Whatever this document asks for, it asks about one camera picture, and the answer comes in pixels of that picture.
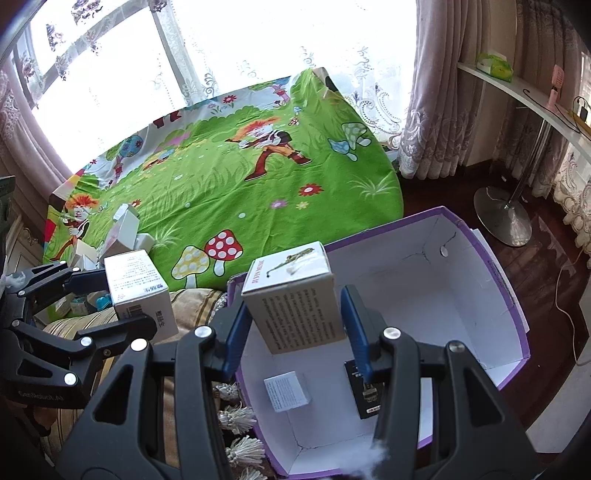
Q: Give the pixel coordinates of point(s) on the white flat box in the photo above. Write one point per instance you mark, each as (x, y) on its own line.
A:
(83, 253)

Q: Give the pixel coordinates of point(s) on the white box with lizard print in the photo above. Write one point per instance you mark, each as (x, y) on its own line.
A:
(288, 304)

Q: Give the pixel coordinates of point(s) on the green tissue pack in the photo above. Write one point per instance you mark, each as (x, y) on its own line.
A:
(495, 67)

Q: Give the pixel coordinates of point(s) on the tall white open box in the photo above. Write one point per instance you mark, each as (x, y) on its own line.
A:
(124, 226)

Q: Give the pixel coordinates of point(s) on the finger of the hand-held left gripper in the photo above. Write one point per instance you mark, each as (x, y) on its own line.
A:
(108, 337)
(60, 279)

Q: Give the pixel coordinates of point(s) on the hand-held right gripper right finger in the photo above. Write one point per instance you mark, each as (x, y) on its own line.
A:
(358, 332)

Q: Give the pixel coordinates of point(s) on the small black box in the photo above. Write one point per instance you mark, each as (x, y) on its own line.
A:
(362, 392)

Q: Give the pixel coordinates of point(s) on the white sheer lace curtain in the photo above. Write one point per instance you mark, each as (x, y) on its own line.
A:
(231, 46)

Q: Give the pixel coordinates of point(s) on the white and blue medicine box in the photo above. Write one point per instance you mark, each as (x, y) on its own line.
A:
(138, 290)

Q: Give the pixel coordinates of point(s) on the pink patterned curtain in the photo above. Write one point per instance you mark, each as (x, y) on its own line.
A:
(27, 138)
(452, 92)

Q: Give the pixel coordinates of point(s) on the small white printed box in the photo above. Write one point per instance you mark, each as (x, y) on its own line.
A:
(286, 392)

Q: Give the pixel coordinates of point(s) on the white curved desk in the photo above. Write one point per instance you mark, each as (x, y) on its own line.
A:
(531, 92)

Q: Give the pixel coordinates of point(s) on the metal desk stand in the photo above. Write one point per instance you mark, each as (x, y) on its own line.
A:
(505, 217)

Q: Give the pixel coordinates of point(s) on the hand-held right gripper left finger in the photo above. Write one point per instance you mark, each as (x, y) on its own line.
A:
(233, 334)

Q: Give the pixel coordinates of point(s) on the cream cushion tassels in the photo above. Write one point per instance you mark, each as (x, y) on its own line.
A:
(238, 415)

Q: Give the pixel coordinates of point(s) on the green cartoon printed blanket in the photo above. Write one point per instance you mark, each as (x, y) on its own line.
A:
(240, 184)

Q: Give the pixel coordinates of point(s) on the small white cube box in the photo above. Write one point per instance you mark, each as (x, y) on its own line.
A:
(145, 242)

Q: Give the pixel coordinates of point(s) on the cream lace curtain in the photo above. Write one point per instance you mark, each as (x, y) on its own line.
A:
(575, 198)

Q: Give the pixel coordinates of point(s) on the purple and white cardboard box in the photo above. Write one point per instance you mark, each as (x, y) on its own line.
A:
(415, 300)

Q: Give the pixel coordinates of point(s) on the striped beige cushion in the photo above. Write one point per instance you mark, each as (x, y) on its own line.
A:
(194, 307)

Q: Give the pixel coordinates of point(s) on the teal and white box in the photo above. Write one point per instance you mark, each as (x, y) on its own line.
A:
(99, 302)

